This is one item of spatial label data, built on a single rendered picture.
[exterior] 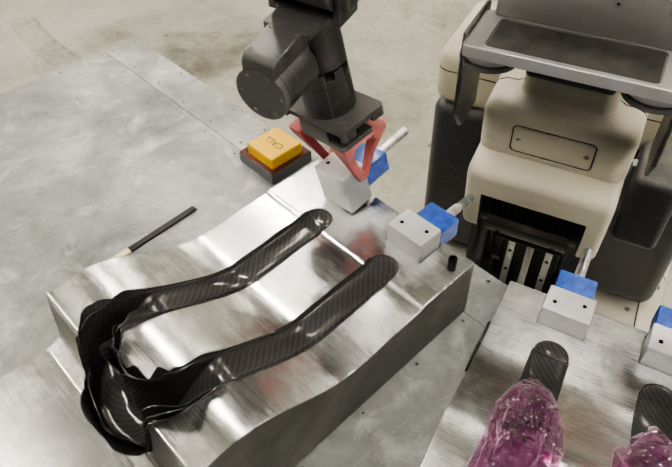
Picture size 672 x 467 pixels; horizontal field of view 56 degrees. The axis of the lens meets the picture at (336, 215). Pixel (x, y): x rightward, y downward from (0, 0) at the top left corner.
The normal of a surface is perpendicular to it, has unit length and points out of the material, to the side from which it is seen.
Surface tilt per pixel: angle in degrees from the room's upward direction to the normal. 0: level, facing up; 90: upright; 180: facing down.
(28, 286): 0
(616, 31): 90
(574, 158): 98
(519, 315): 0
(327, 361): 11
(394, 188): 0
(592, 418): 26
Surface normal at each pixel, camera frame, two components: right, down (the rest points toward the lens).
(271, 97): -0.49, 0.69
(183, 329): 0.26, -0.85
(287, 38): -0.06, -0.57
